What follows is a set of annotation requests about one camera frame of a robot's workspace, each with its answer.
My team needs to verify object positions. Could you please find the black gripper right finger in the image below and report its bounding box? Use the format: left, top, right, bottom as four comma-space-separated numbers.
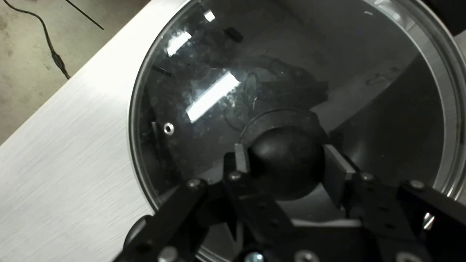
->
321, 143, 466, 262

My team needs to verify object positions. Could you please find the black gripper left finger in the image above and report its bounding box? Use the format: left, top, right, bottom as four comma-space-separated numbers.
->
115, 142, 297, 262

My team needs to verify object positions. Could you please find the glass lid with black knob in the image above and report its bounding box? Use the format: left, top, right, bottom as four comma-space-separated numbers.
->
127, 0, 466, 262

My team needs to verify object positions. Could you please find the thin black cable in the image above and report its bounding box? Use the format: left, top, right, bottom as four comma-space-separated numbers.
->
3, 0, 73, 81

